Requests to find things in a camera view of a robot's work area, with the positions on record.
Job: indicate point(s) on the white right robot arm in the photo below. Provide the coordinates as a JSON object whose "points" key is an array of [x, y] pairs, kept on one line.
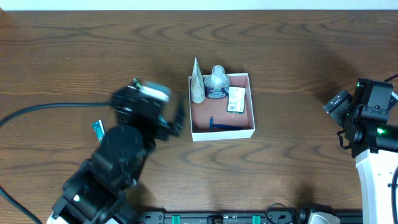
{"points": [[363, 118]]}

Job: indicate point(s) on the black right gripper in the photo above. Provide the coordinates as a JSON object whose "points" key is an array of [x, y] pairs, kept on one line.
{"points": [[336, 104]]}

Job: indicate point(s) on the clear foam soap pump bottle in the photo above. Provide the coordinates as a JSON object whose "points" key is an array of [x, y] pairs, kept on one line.
{"points": [[217, 84]]}

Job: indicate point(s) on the blue disposable razor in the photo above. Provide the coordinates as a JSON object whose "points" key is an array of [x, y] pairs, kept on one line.
{"points": [[213, 126]]}

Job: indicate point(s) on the teal small packet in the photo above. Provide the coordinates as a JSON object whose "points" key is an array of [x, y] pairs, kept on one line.
{"points": [[98, 128]]}

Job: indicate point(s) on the white box with pink interior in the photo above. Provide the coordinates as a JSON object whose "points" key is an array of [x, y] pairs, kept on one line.
{"points": [[200, 115]]}

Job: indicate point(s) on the green white toothbrush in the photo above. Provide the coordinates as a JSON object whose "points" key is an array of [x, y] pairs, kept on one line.
{"points": [[136, 83]]}

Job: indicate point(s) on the white Pantene tube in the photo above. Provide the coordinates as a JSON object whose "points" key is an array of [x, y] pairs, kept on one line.
{"points": [[197, 87]]}

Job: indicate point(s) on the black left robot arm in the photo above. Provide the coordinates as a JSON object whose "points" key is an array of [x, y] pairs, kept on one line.
{"points": [[96, 193]]}

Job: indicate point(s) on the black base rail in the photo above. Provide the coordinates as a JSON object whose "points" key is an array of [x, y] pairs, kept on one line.
{"points": [[275, 213]]}

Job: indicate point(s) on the green Dettol soap box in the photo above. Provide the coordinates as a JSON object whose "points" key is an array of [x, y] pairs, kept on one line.
{"points": [[236, 99]]}

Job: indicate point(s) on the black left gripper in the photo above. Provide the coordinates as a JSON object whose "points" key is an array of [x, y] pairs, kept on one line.
{"points": [[168, 123]]}

